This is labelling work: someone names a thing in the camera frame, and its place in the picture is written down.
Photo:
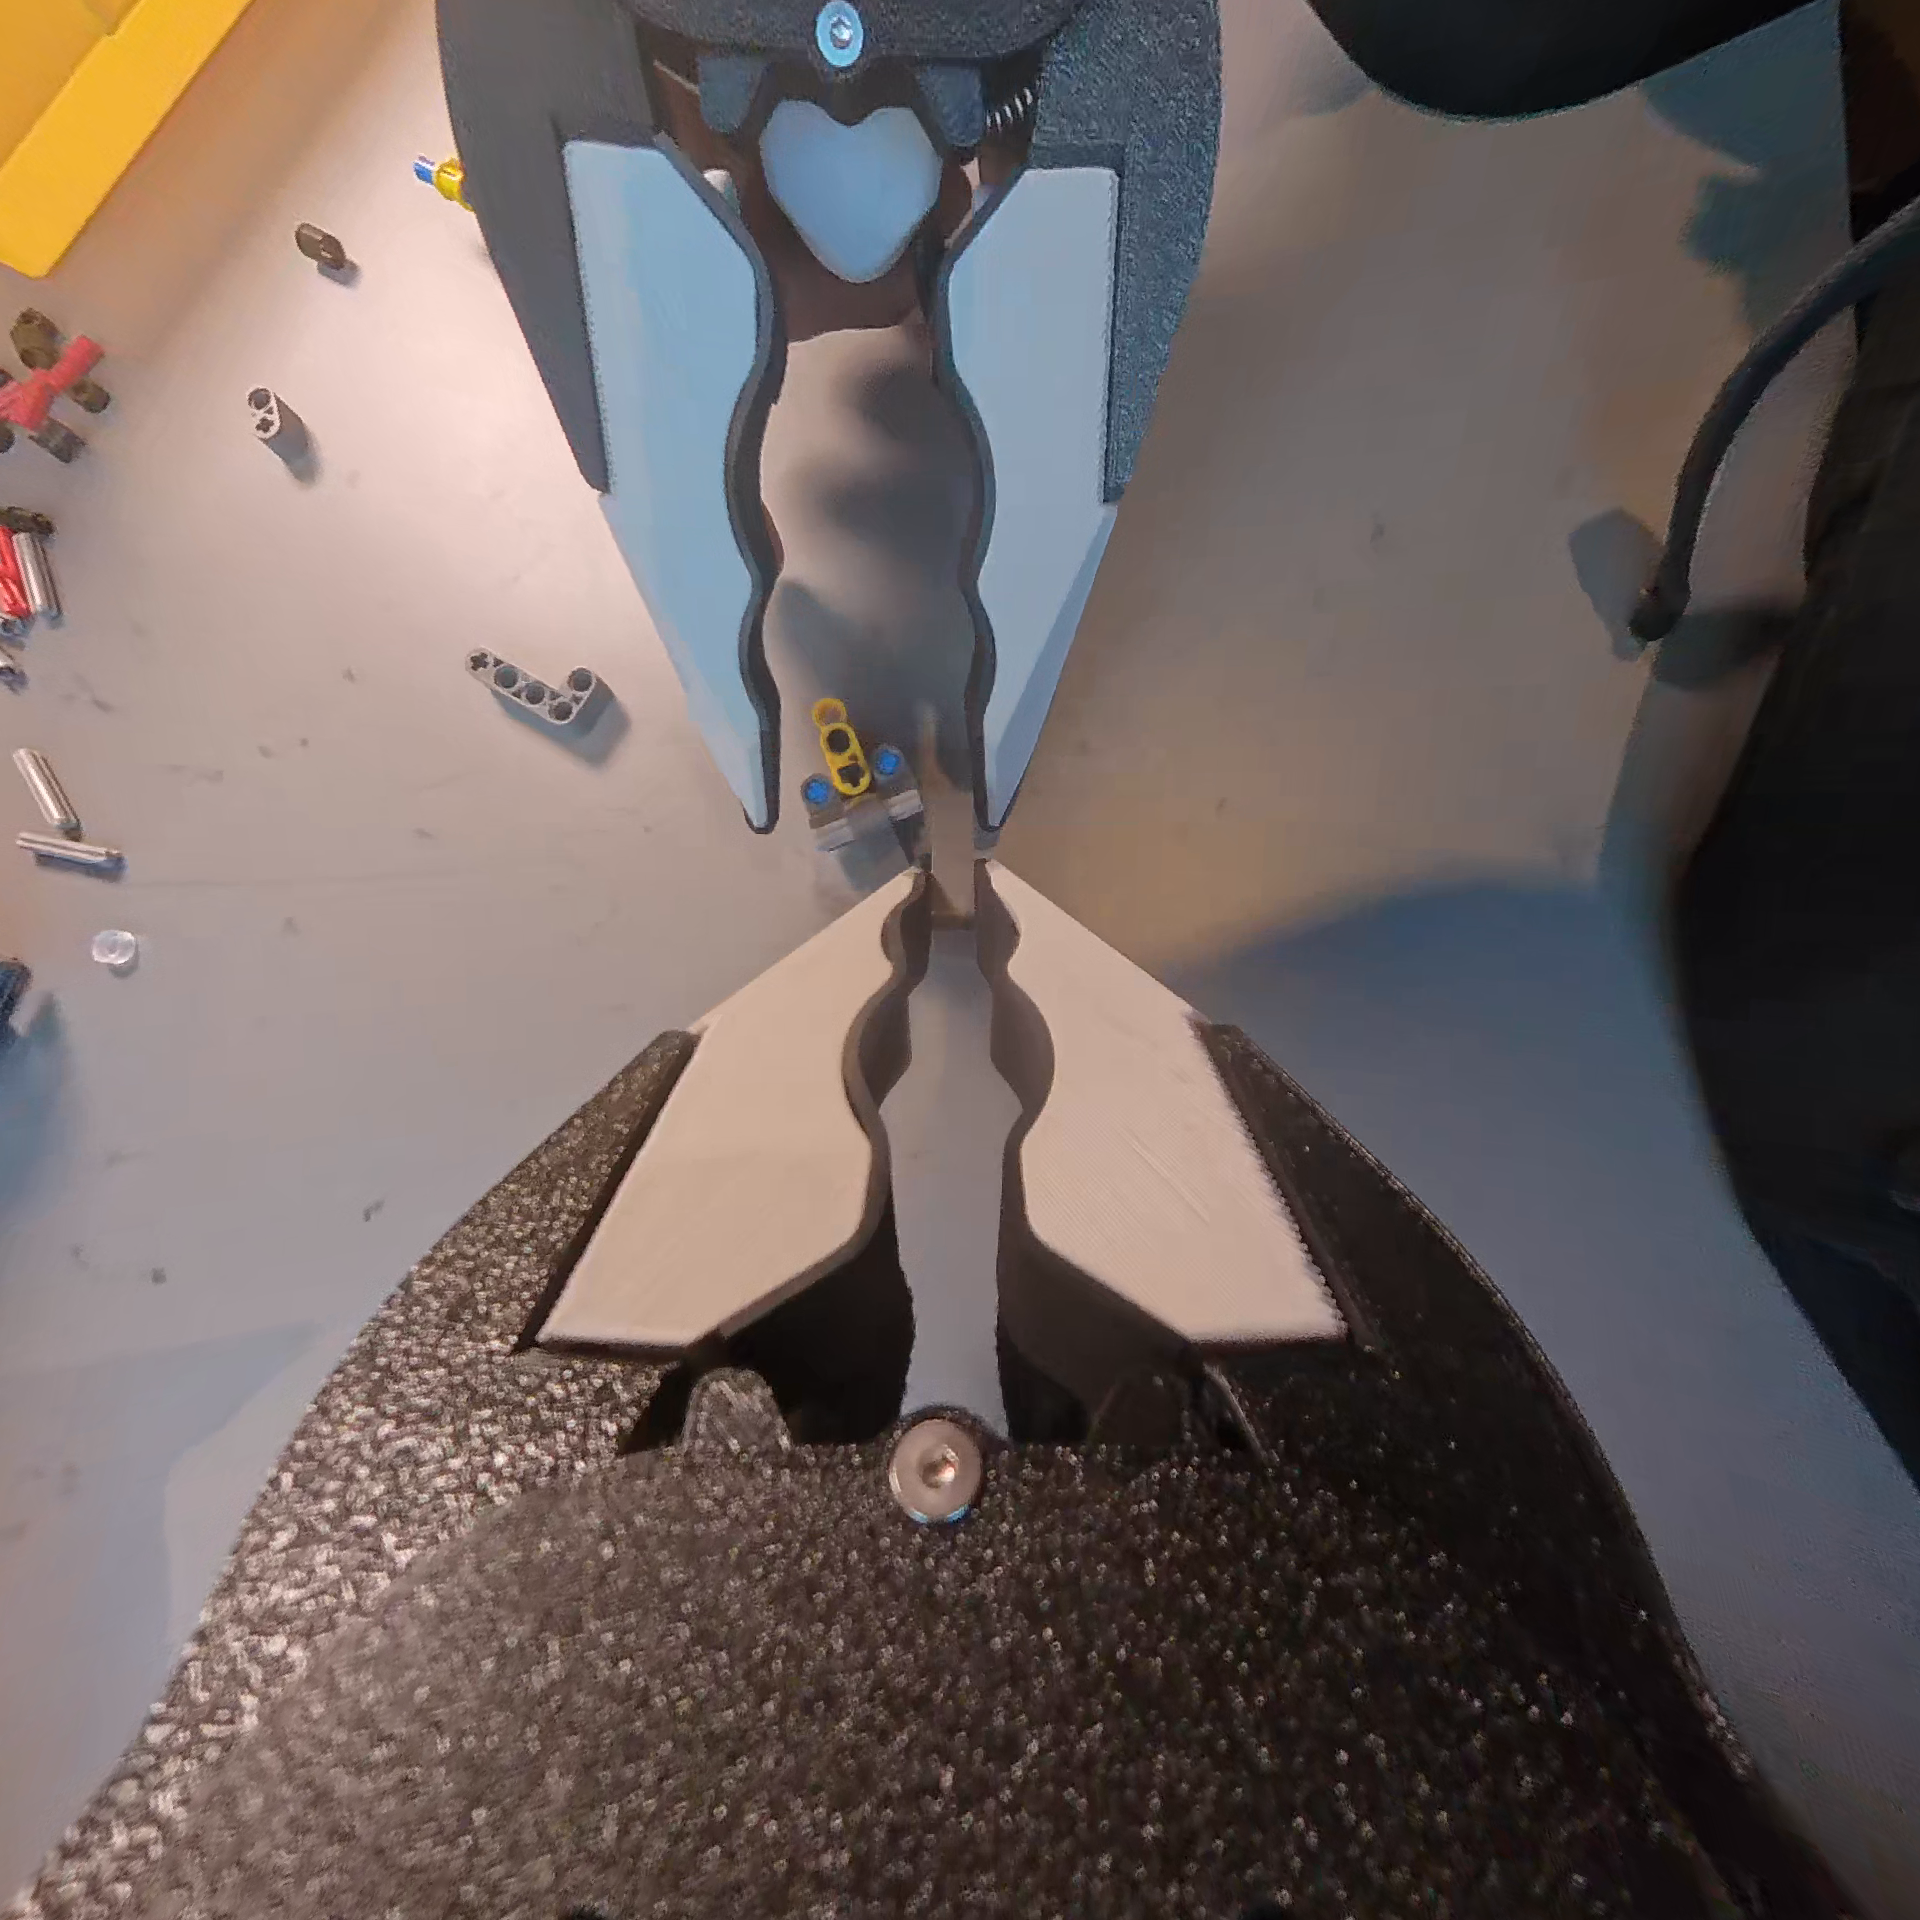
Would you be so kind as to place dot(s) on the yellow tracked toy bulldozer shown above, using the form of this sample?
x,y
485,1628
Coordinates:
x,y
10,997

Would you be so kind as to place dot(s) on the black printed sweatshirt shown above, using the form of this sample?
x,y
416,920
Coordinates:
x,y
1799,827

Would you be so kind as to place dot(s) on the small black brick bush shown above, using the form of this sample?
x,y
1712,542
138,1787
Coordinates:
x,y
320,248

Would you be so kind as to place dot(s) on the white brick axle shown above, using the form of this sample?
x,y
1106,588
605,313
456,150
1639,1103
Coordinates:
x,y
44,792

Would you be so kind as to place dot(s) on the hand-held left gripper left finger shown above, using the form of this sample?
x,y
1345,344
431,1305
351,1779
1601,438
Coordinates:
x,y
704,1184

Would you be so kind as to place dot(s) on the light grey axle connector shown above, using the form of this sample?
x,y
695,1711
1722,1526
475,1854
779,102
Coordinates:
x,y
275,421

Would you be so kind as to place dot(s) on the grey desk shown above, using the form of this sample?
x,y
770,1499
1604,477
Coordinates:
x,y
376,975

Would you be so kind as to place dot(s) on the grey brick axle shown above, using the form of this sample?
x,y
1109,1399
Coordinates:
x,y
66,852

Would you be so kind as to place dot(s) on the clear round stud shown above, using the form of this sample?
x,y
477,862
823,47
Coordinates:
x,y
114,950

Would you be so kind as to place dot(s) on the yellow storage bin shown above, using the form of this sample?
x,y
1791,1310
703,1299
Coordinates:
x,y
90,119

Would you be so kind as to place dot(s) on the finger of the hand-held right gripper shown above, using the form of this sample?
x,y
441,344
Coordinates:
x,y
660,376
1050,376

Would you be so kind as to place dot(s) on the person's right forearm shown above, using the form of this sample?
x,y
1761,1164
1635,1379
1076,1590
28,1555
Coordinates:
x,y
1575,44

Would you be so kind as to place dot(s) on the grey brick beam assembly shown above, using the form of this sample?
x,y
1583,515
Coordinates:
x,y
861,811

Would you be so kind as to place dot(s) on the grey angled brick beam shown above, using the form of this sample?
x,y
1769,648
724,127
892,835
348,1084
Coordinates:
x,y
532,683

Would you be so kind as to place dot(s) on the yellow brick assembly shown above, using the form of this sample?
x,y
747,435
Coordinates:
x,y
447,177

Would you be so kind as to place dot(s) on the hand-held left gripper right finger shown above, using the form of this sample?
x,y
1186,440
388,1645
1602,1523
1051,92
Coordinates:
x,y
1170,1184

